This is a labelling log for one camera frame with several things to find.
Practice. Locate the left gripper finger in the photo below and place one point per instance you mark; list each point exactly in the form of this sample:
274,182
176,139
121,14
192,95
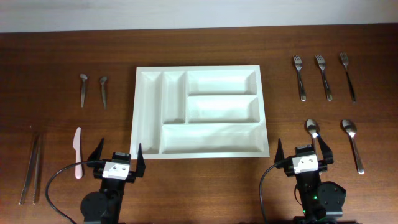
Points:
140,164
96,154

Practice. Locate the steel fork dark handle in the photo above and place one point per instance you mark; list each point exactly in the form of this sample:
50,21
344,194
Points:
345,61

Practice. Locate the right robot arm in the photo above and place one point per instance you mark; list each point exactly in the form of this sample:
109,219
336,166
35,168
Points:
321,202

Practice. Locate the pink plastic knife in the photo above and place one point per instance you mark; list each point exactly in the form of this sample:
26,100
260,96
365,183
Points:
77,148

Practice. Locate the small steel spoon right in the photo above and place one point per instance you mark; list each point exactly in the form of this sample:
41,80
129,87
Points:
103,90

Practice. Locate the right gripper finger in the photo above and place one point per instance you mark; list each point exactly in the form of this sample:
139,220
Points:
279,156
326,151

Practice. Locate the steel tongs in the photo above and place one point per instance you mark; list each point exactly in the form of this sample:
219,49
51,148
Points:
32,172

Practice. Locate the white plastic cutlery tray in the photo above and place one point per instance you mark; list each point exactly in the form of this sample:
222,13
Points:
190,112

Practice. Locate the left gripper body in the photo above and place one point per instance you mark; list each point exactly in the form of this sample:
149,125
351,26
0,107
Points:
131,178

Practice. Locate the small steel spoon left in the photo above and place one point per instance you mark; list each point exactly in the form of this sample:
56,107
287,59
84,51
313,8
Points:
83,89

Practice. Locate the small steel spoon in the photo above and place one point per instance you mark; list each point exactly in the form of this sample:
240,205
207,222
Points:
103,90
83,89

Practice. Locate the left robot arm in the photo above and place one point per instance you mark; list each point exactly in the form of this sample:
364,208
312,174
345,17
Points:
104,205

